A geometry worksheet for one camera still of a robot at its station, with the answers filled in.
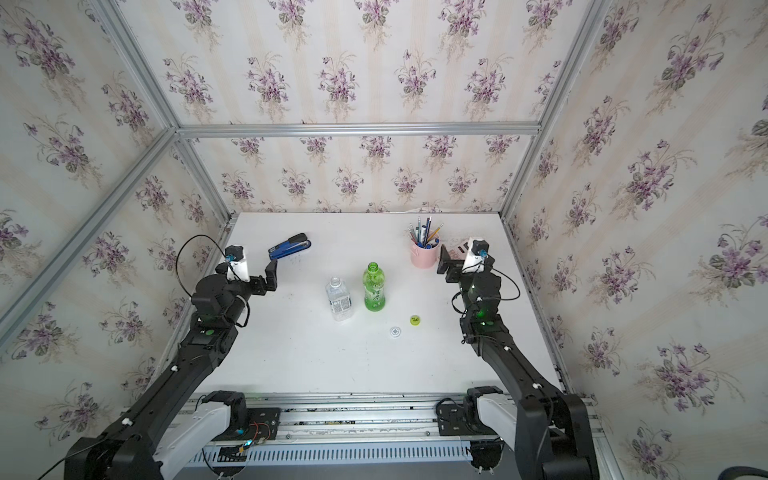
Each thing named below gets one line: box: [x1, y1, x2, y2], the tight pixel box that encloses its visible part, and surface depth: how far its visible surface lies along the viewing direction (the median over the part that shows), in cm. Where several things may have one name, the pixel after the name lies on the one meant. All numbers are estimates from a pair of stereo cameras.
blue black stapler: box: [268, 232, 312, 261], surface depth 109 cm
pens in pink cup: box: [408, 216, 444, 249], surface depth 103 cm
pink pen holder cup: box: [410, 240, 441, 269], surface depth 106 cm
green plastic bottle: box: [362, 261, 386, 313], surface depth 89 cm
